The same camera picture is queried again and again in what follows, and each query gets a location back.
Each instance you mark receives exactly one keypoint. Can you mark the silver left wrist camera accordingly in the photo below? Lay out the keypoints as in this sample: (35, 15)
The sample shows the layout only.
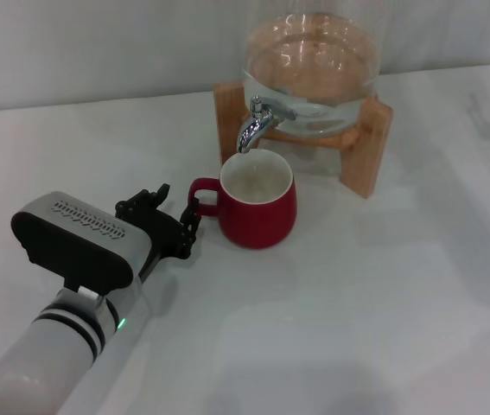
(76, 246)

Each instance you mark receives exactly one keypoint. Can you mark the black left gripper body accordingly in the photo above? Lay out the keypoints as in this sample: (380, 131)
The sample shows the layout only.
(162, 233)

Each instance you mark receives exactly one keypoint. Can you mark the red ceramic cup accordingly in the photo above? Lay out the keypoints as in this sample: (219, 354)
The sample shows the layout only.
(262, 225)

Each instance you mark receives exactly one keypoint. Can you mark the wooden dispenser stand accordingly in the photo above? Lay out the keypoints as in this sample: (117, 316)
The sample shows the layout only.
(363, 151)

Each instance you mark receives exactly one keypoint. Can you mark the chrome faucet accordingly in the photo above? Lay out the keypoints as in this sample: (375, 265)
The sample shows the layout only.
(251, 127)

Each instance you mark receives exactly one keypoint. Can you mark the glass water dispenser jar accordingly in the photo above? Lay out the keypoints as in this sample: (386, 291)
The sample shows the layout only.
(313, 56)

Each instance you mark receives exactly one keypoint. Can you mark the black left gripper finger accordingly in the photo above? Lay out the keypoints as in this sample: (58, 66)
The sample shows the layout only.
(189, 233)
(141, 201)

